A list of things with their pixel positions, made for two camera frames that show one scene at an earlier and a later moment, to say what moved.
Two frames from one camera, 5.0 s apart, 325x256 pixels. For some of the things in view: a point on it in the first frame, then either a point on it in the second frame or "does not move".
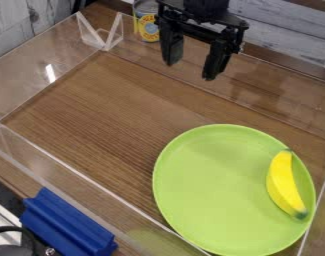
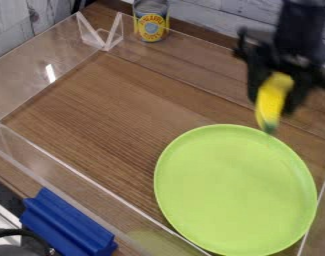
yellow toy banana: [282, 186] → [270, 99]
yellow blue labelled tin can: [144, 13] does not move
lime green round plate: [211, 193] does not move
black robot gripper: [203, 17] → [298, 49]
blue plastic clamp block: [63, 227] does not move
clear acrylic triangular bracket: [96, 37] does not move
